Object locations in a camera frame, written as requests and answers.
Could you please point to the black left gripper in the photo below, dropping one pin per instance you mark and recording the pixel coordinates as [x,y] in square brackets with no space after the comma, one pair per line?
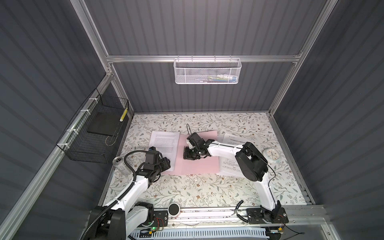
[165,163]

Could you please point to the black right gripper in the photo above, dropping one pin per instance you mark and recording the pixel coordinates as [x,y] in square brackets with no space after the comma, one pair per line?
[187,156]

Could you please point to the pink file folder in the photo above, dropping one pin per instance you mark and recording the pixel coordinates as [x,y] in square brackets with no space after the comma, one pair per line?
[188,162]

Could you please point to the printed white paper sheet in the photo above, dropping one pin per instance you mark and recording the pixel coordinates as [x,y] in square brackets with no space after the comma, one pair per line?
[167,144]

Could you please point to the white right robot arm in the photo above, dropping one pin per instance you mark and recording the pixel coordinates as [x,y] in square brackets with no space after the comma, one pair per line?
[253,165]

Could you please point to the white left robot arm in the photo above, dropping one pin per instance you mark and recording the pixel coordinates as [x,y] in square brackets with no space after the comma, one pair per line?
[121,216]

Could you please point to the white beverage can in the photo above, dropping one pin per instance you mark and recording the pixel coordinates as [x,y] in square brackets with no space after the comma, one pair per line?
[121,167]

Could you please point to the yellow marker pen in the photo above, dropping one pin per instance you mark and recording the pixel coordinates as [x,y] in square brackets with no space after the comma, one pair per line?
[123,114]

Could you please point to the round white clock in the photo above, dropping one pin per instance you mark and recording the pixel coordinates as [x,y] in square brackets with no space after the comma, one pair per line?
[272,155]

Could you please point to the white perforated vent strip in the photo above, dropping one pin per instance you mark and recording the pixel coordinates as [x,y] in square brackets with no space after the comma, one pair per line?
[203,234]

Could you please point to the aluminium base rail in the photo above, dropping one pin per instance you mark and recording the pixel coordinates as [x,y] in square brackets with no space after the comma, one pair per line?
[289,215]

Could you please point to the black wire mesh basket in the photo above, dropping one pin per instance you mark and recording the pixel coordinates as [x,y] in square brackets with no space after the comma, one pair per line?
[96,132]

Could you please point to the white wire mesh basket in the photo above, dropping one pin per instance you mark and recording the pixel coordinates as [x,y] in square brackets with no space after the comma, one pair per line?
[207,71]

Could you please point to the black handled pliers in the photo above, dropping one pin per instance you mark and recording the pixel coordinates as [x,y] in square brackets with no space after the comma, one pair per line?
[237,212]

